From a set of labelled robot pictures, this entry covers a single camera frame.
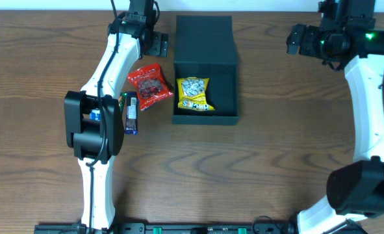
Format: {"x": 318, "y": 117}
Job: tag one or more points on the dark blue chocolate bar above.
{"x": 131, "y": 124}

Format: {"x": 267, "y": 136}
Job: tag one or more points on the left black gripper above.
{"x": 159, "y": 44}

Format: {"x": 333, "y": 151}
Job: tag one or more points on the red Hacks candy bag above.
{"x": 150, "y": 84}

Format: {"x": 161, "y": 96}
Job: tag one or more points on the black gift box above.
{"x": 205, "y": 48}

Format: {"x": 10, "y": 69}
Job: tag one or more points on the yellow Hacks candy bag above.
{"x": 192, "y": 94}

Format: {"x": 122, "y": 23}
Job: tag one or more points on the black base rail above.
{"x": 141, "y": 228}

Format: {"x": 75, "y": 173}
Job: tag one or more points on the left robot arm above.
{"x": 96, "y": 144}

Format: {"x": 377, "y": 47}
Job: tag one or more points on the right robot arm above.
{"x": 346, "y": 40}

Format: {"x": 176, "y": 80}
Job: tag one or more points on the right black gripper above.
{"x": 294, "y": 39}

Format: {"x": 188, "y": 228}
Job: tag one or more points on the red KitKat bar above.
{"x": 121, "y": 100}

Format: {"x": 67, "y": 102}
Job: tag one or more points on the blue snack bar wrapper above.
{"x": 95, "y": 115}

